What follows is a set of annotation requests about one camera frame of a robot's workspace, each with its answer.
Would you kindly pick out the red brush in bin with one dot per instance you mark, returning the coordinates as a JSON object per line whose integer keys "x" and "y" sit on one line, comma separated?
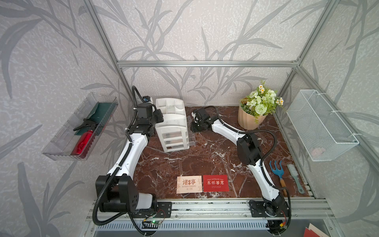
{"x": 82, "y": 143}

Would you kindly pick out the pink postcard red characters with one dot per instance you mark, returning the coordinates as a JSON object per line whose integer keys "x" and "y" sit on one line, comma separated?
{"x": 189, "y": 184}

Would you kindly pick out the green card in bin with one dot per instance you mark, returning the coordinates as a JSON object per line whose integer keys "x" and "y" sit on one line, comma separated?
{"x": 98, "y": 113}

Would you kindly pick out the red item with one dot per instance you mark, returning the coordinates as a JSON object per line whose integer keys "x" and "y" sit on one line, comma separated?
{"x": 215, "y": 183}

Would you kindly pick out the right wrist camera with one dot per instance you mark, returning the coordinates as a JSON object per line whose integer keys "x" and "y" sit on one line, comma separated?
{"x": 200, "y": 115}

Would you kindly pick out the clear plastic wall bin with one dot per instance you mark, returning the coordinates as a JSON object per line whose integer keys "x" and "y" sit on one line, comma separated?
{"x": 62, "y": 144}

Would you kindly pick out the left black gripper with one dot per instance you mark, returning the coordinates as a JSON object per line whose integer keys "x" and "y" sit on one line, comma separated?
{"x": 159, "y": 114}

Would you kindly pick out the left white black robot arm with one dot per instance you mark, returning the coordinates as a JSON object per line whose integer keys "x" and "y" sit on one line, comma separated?
{"x": 117, "y": 194}

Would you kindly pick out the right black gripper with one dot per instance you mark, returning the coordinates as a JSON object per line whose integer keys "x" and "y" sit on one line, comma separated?
{"x": 193, "y": 128}

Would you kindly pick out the blue garden hand rake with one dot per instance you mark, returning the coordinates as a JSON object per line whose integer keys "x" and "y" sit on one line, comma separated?
{"x": 279, "y": 171}

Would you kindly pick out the red paper at corner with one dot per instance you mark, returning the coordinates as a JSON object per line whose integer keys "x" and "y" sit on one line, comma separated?
{"x": 312, "y": 231}

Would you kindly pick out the white plastic drawer organizer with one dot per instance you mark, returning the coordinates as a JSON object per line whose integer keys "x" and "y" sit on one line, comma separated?
{"x": 173, "y": 131}

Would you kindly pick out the aluminium front rail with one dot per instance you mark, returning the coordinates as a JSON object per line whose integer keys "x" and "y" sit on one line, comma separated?
{"x": 238, "y": 209}

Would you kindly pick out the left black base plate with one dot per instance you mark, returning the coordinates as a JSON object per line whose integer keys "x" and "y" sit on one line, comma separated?
{"x": 161, "y": 209}

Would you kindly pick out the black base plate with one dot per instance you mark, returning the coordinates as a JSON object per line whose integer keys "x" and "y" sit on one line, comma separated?
{"x": 257, "y": 209}
{"x": 161, "y": 209}

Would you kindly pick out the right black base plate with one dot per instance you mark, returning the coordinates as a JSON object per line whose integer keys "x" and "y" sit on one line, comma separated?
{"x": 257, "y": 209}

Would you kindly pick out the black clamp in bin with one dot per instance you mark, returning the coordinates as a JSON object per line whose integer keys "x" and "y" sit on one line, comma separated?
{"x": 86, "y": 123}

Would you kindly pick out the white wire mesh basket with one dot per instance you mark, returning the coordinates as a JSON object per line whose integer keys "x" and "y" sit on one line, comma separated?
{"x": 323, "y": 133}

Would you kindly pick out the potted white flower plant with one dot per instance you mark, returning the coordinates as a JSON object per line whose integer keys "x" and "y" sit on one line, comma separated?
{"x": 255, "y": 107}

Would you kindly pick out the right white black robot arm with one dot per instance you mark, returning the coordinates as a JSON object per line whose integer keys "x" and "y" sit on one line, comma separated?
{"x": 249, "y": 154}

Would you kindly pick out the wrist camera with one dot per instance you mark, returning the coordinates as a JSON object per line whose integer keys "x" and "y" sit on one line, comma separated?
{"x": 200, "y": 115}
{"x": 148, "y": 101}

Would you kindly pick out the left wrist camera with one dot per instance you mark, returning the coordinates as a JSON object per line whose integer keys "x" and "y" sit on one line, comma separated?
{"x": 148, "y": 101}

